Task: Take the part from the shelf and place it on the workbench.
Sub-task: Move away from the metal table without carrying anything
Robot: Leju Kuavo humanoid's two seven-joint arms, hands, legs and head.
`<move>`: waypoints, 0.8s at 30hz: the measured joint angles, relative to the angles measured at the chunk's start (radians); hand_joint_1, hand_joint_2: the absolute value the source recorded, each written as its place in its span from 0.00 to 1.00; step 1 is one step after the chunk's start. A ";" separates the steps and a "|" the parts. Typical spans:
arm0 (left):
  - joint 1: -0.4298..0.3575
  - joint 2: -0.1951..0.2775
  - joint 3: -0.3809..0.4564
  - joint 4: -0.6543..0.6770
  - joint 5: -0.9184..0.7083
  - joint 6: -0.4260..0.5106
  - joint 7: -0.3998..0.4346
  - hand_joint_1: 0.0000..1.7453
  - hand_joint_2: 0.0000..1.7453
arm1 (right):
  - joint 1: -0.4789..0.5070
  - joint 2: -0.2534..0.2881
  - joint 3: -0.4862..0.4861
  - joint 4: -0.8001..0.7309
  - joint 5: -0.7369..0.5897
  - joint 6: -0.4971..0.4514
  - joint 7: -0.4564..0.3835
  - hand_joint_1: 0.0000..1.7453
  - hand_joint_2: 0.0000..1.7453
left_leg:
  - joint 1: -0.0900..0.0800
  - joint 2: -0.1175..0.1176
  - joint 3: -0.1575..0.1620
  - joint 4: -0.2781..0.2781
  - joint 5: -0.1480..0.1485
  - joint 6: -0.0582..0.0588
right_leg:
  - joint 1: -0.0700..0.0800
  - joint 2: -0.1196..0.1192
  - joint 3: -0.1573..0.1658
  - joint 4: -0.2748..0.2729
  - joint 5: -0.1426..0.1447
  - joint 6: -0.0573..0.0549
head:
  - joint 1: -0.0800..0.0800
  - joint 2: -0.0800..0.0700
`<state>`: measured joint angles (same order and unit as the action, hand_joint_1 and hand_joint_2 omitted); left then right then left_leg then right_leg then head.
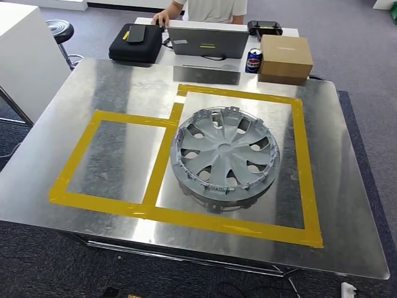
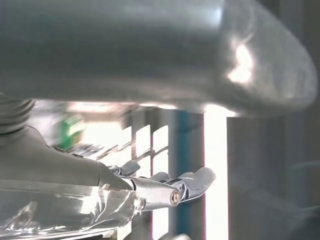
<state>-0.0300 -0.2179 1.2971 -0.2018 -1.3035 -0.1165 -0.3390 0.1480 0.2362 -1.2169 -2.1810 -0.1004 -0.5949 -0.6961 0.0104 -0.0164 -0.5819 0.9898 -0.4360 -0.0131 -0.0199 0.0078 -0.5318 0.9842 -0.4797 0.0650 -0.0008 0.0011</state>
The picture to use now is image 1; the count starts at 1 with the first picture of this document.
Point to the person's right hand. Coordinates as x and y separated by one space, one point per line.
161 18

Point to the white furniture block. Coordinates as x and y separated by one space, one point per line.
383 3

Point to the black handheld controller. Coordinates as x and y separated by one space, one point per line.
265 28

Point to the person's left forearm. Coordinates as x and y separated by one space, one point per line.
238 19

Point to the person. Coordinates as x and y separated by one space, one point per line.
210 8

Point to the white desk with metal legs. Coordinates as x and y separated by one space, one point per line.
28 53

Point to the brown cardboard box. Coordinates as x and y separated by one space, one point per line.
285 53

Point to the silver wheel hubcap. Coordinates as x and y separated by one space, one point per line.
223 152

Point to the steel workbench table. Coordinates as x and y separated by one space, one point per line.
46 156

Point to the yellow tag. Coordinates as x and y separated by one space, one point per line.
125 35

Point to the black zip case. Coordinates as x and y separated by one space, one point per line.
133 53

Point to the black phone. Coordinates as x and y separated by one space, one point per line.
136 33

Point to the small yellow tape frame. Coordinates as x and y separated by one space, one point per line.
102 204

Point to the green bin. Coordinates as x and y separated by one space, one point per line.
394 12

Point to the white power strip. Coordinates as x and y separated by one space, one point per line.
348 291

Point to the grey laptop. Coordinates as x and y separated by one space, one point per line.
229 43

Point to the person's right forearm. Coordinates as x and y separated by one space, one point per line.
173 9

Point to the large yellow tape frame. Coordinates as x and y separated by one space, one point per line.
307 185

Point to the black round stool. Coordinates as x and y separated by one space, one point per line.
60 29

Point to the yellow floor tape square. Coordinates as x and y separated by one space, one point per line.
134 296

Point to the blue soda can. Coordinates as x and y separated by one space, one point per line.
253 63

